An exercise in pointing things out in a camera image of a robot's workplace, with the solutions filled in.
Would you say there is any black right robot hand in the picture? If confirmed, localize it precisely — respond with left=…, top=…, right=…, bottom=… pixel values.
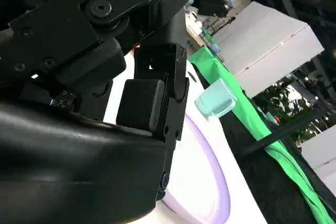
left=0, top=0, right=211, bottom=224

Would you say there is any lilac plate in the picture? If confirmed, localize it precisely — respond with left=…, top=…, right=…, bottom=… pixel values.
left=161, top=115, right=232, bottom=224

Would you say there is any pale green mug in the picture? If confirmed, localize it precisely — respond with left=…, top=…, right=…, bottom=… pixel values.
left=194, top=78, right=238, bottom=119

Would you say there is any green cloth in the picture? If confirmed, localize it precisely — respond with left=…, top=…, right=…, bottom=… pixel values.
left=188, top=45, right=335, bottom=224

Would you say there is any black cloth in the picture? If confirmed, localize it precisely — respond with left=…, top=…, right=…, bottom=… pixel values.
left=217, top=90, right=336, bottom=224

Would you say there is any black pole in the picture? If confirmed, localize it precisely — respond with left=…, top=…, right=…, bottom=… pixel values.
left=241, top=108, right=329, bottom=156

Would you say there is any green leafy plant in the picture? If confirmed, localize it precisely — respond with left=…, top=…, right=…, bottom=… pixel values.
left=253, top=77, right=326, bottom=141

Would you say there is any white partition box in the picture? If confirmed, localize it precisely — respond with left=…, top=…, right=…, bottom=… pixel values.
left=209, top=1, right=325, bottom=99
left=301, top=124, right=336, bottom=190

